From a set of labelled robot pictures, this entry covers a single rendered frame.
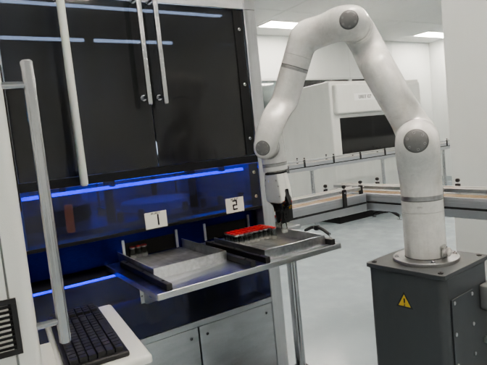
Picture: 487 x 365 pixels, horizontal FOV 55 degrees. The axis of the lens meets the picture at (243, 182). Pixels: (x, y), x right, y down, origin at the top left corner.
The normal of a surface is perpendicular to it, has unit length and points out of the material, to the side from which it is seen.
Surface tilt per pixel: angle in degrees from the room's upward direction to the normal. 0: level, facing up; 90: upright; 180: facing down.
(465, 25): 90
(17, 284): 90
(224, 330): 90
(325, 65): 90
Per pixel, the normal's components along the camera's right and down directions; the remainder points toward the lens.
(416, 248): -0.70, 0.13
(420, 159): -0.23, 0.67
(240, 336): 0.55, 0.02
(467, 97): -0.83, 0.13
